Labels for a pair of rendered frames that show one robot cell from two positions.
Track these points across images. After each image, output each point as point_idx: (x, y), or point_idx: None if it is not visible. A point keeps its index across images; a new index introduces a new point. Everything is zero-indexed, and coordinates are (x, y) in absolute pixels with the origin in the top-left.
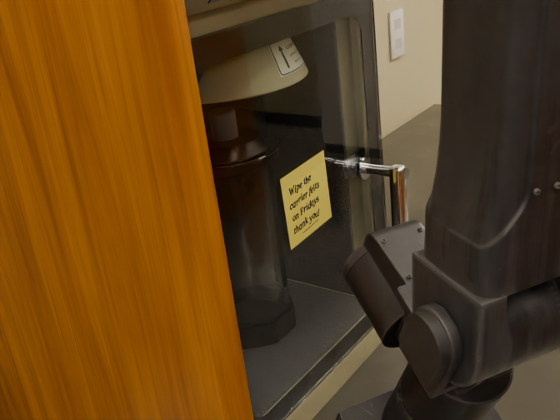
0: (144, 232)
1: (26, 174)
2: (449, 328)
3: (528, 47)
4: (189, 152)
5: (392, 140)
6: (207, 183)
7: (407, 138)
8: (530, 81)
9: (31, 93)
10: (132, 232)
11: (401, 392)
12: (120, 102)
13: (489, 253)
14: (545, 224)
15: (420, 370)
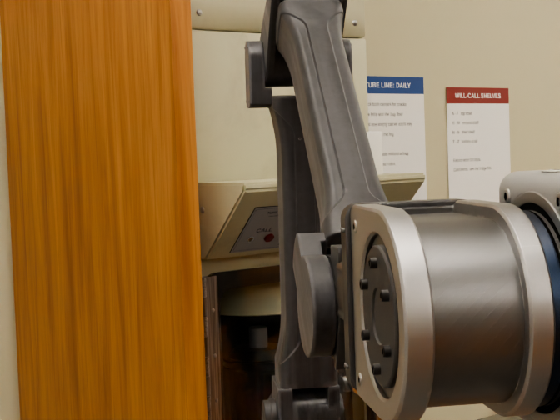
0: (166, 367)
1: (116, 334)
2: (272, 406)
3: (292, 280)
4: (192, 323)
5: (503, 417)
6: (200, 342)
7: (520, 417)
8: (295, 293)
9: (127, 288)
10: (161, 367)
11: None
12: (164, 294)
13: (282, 366)
14: (310, 357)
15: None
